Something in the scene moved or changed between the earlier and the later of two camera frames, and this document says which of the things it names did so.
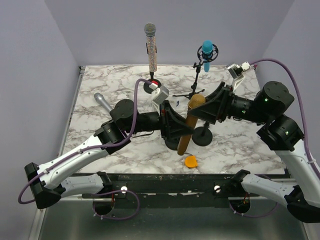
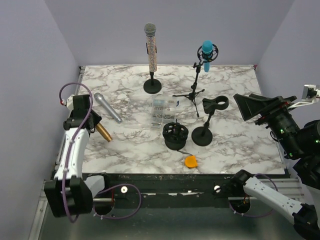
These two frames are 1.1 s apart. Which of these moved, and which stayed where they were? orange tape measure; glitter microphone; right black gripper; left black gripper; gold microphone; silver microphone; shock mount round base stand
Moved: right black gripper; gold microphone; left black gripper
Stayed: glitter microphone; shock mount round base stand; orange tape measure; silver microphone
